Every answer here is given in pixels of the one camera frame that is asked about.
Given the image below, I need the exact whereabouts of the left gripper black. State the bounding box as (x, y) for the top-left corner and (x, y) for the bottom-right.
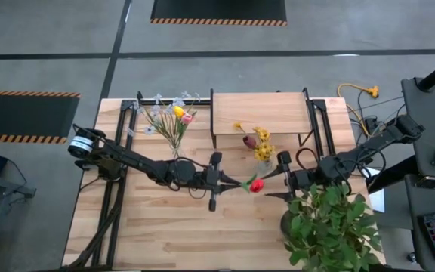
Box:
(202, 150), (242, 212)

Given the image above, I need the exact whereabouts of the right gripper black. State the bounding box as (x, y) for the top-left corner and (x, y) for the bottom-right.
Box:
(264, 150), (319, 202)

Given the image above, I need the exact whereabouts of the ribbed clear glass vase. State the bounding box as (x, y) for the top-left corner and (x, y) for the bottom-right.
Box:
(255, 158), (275, 177)

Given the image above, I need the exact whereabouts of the yellow artificial flower bunch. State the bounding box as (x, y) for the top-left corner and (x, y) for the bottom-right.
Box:
(233, 121), (277, 163)

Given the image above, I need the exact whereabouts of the dark red artificial tulip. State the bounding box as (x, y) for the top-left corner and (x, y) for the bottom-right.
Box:
(242, 134), (267, 167)

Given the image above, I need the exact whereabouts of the smooth clear glass vase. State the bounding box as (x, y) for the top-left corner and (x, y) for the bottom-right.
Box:
(170, 141), (184, 159)

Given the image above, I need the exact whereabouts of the pink artificial tulip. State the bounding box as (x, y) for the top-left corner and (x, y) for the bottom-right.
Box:
(175, 112), (198, 152)

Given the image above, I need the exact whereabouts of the wooden shelf with black legs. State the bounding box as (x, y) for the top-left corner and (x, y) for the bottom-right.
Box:
(208, 87), (313, 149)

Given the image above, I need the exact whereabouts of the potted green leafy plant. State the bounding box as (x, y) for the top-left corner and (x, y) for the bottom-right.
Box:
(280, 183), (384, 272)

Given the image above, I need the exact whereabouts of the black hazard-striped floor mat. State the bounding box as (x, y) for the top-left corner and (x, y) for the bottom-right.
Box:
(150, 0), (288, 26)
(0, 90), (82, 144)

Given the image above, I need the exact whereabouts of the yellow floor extension cable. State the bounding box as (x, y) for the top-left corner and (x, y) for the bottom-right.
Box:
(337, 83), (380, 139)

